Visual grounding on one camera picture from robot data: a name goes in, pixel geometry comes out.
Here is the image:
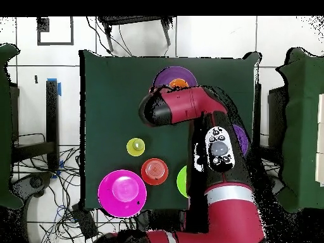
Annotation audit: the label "orange plastic cup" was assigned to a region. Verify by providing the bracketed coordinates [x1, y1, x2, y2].
[168, 78, 190, 89]

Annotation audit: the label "purple plastic bowl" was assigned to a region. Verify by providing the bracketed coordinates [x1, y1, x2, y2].
[153, 65, 198, 88]
[232, 123, 250, 157]

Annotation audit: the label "yellow plastic cup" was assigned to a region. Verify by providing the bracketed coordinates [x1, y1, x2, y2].
[126, 137, 146, 157]

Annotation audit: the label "red-orange plastic bowl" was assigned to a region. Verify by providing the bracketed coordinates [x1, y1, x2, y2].
[140, 158, 170, 186]

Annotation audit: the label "green plastic bowl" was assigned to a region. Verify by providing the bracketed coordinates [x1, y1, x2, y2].
[176, 165, 189, 199]

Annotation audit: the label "dark green table cloth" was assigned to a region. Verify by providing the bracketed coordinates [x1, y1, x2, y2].
[78, 49, 261, 212]

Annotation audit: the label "large pink plastic bowl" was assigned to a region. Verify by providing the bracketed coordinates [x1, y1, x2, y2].
[97, 169, 147, 218]

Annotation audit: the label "black power adapter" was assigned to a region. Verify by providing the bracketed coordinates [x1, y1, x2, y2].
[70, 204, 99, 240]

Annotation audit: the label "black metal stand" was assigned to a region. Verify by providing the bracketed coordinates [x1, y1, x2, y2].
[97, 16, 176, 53]

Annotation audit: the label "black floor stand base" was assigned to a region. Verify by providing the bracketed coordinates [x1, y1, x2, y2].
[9, 171, 54, 201]

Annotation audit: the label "green cloth side table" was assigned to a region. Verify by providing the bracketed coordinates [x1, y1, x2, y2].
[274, 47, 324, 214]
[0, 42, 23, 210]

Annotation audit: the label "white boxes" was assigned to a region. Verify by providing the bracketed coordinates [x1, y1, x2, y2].
[315, 93, 324, 187]

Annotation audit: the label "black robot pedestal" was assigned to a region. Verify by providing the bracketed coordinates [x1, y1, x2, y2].
[144, 209, 194, 232]

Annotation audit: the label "floor cable bundle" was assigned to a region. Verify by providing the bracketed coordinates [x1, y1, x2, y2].
[12, 132, 142, 243]

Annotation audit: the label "black table frame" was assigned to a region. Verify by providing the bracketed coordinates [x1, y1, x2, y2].
[9, 78, 62, 173]
[252, 83, 287, 175]

